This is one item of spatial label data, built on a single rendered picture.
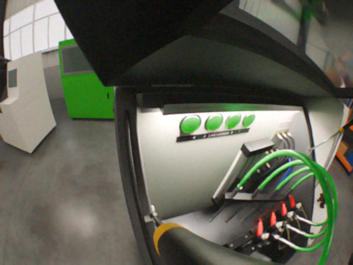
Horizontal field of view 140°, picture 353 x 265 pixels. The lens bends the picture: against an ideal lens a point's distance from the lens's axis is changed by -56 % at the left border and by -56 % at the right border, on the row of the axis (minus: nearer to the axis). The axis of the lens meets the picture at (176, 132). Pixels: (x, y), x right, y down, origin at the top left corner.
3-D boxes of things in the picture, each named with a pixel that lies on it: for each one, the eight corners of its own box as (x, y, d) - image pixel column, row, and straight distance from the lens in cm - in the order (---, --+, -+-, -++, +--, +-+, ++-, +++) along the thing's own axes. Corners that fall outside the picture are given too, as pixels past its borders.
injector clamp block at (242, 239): (222, 265, 77) (238, 262, 64) (214, 249, 77) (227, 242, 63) (270, 234, 95) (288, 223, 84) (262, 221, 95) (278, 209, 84)
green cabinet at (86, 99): (70, 121, 332) (57, 41, 294) (84, 103, 393) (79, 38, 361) (115, 122, 289) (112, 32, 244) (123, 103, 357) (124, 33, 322)
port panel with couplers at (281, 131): (250, 181, 73) (285, 126, 57) (247, 175, 74) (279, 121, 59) (266, 173, 83) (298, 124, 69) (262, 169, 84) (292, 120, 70)
